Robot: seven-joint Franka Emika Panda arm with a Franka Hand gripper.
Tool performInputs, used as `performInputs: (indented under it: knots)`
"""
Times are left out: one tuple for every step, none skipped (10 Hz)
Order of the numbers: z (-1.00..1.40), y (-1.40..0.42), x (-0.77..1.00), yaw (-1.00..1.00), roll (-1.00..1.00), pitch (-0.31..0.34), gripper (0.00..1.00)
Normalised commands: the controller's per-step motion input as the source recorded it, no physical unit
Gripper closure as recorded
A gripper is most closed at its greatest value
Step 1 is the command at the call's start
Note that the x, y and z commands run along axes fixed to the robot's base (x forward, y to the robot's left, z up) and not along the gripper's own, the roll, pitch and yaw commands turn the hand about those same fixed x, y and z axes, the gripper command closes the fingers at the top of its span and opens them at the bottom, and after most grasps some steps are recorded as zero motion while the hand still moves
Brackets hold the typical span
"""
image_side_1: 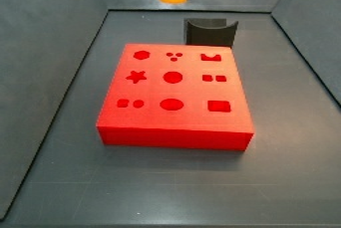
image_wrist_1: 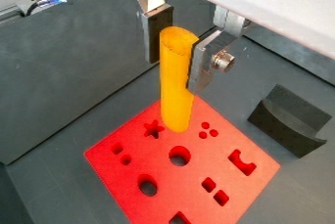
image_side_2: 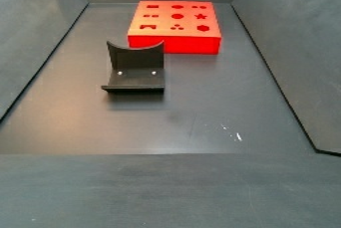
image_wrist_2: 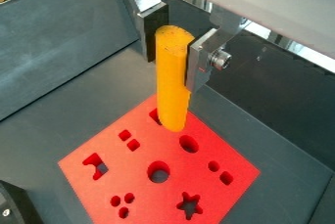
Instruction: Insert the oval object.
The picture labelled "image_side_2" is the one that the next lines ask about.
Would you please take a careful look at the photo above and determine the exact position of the black curved holder stand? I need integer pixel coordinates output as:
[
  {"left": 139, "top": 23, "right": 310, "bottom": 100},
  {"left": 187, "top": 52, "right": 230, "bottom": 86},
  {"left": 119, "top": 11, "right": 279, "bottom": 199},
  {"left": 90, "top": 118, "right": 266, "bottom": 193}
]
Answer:
[{"left": 102, "top": 42, "right": 166, "bottom": 93}]

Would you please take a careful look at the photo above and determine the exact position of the red shape sorter box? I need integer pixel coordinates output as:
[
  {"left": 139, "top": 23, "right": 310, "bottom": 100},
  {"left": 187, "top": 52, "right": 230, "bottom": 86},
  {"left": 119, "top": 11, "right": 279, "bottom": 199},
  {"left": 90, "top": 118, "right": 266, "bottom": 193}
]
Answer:
[{"left": 127, "top": 0, "right": 222, "bottom": 55}]

